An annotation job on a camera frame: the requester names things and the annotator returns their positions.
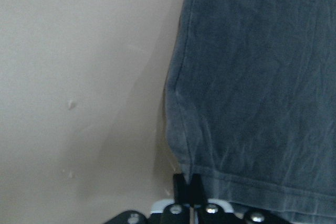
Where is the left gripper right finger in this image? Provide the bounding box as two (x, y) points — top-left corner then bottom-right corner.
(188, 174), (207, 206)

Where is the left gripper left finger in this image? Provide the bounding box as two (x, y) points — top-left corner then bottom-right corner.
(173, 174), (189, 205)

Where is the black graphic t-shirt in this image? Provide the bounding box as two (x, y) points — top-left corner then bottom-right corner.
(165, 0), (335, 223)

